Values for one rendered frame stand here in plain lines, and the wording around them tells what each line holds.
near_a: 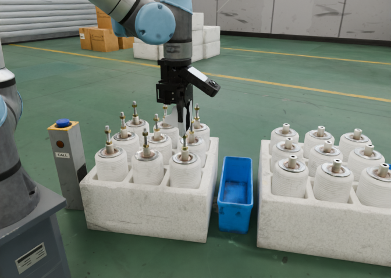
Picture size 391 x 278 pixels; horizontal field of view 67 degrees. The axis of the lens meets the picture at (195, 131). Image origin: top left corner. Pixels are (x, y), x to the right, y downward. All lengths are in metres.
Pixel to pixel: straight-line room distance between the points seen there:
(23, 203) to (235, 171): 0.78
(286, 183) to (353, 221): 0.20
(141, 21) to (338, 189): 0.65
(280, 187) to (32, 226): 0.62
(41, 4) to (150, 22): 5.75
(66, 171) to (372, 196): 0.93
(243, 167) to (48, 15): 5.55
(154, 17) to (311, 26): 5.40
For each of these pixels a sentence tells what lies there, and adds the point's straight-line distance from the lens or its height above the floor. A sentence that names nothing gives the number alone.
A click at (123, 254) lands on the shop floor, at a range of 0.96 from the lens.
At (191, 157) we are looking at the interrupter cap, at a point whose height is 0.25.
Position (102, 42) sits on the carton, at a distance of 4.52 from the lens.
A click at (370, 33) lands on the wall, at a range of 5.77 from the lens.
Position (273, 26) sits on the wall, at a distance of 6.09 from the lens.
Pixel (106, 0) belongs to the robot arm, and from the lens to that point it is 0.58.
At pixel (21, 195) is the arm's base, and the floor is 0.34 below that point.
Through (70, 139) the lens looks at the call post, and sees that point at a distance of 1.02.
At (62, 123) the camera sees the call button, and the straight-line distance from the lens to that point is 1.02.
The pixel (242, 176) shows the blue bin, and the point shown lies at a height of 0.04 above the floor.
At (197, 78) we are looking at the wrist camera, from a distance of 0.76.
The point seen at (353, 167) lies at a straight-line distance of 1.03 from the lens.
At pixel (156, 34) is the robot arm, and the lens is 0.57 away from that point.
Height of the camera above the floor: 0.69
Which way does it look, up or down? 24 degrees down
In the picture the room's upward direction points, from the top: straight up
